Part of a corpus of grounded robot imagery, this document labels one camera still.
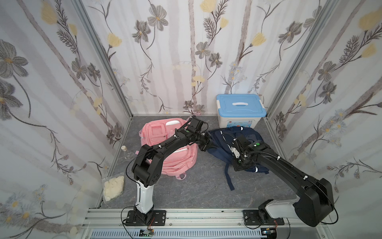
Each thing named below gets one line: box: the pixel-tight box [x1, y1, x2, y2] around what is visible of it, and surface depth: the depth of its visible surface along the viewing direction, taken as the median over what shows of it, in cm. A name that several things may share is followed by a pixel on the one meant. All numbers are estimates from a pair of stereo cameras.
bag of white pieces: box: [101, 172, 125, 204], surface depth 84 cm
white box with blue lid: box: [215, 93, 267, 129], surface depth 106 cm
